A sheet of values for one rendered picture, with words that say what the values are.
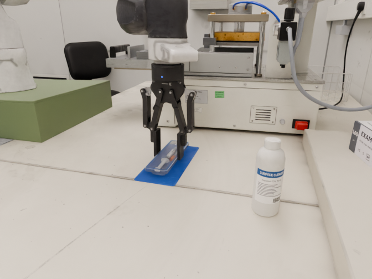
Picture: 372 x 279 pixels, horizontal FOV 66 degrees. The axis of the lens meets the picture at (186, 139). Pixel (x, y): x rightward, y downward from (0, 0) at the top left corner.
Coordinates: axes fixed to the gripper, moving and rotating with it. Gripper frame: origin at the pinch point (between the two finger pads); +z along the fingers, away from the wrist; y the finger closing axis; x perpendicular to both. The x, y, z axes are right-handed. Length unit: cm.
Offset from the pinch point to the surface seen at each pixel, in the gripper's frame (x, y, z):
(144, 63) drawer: -30.4, 19.8, -15.9
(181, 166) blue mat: 1.5, -4.0, 4.6
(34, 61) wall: -190, 218, 8
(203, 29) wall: -193, 38, -25
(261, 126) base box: -27.5, -21.5, 1.6
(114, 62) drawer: -29.6, 30.9, -15.9
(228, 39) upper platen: -33.2, -8.4, -24.4
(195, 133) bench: -22.9, -1.1, 4.6
